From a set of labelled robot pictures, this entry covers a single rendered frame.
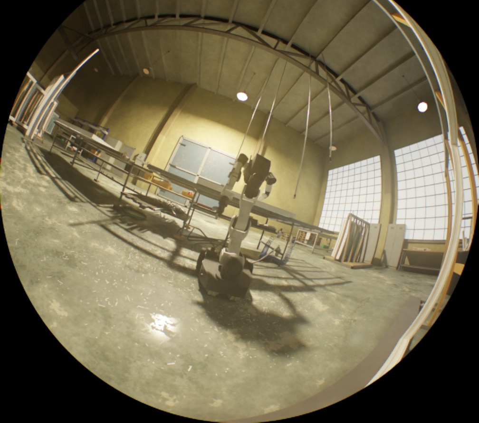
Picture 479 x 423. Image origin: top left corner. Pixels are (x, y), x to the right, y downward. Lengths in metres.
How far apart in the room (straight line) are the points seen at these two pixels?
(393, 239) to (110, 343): 7.96
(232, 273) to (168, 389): 0.83
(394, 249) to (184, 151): 12.13
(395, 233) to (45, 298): 8.32
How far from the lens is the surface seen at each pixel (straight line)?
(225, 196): 1.33
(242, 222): 1.37
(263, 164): 1.60
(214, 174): 8.46
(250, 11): 8.10
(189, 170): 8.55
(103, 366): 0.71
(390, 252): 7.71
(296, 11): 7.76
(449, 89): 1.14
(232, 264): 1.03
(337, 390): 0.87
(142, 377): 0.70
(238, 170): 1.53
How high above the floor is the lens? 0.67
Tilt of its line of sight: 12 degrees up
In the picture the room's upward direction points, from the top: 19 degrees clockwise
